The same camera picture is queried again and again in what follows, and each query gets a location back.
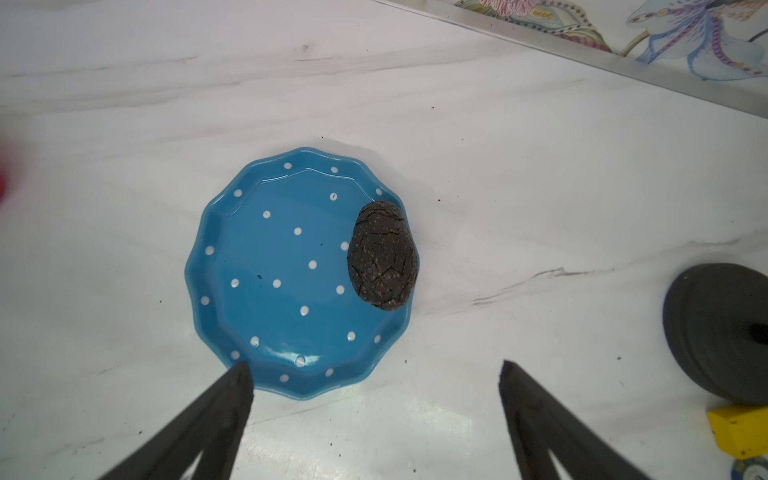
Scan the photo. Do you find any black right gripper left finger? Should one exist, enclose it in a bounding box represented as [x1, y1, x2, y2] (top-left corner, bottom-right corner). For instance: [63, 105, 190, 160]
[103, 362, 254, 479]

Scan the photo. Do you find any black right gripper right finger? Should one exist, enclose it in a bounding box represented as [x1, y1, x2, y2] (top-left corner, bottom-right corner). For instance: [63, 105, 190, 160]
[498, 360, 647, 479]

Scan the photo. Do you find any dark brown toy avocado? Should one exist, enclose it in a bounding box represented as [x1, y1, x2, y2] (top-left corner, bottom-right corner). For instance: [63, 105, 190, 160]
[347, 200, 419, 311]

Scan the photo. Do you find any blue polka dot plate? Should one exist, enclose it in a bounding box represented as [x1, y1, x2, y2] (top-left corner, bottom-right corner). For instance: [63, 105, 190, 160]
[185, 147, 411, 400]

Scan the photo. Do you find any yellow toy block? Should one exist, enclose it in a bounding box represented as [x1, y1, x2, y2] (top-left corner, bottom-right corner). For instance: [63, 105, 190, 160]
[707, 405, 768, 460]

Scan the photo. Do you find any black microphone stand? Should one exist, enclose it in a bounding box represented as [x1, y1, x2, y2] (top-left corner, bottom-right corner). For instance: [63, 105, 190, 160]
[662, 263, 767, 405]

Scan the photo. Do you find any small round black disc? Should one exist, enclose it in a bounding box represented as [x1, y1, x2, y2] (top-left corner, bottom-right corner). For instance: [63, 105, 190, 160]
[730, 457, 768, 480]

